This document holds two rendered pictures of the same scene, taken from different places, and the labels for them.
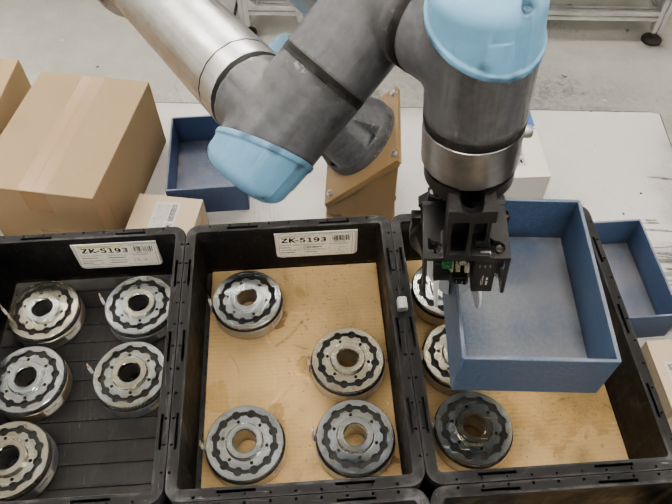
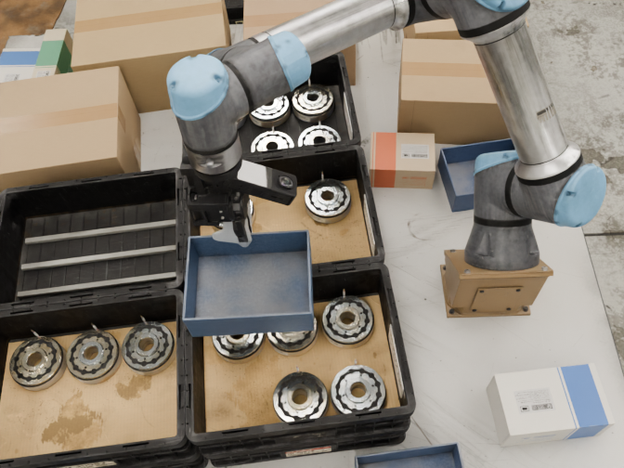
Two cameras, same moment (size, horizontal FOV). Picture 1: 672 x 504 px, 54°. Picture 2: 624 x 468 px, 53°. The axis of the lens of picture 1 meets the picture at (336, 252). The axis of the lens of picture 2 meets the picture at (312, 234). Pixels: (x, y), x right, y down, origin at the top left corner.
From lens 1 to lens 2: 0.89 m
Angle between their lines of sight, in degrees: 47
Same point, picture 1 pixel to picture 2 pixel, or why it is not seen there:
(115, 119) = (478, 94)
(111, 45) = not seen: outside the picture
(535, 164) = (523, 422)
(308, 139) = not seen: hidden behind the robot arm
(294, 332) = (312, 231)
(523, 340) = (227, 295)
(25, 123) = (462, 48)
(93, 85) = not seen: hidden behind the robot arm
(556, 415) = (253, 397)
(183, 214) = (419, 162)
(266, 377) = (279, 220)
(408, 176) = (514, 328)
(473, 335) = (230, 267)
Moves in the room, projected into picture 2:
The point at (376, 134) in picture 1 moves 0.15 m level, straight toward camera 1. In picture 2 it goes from (486, 256) to (410, 257)
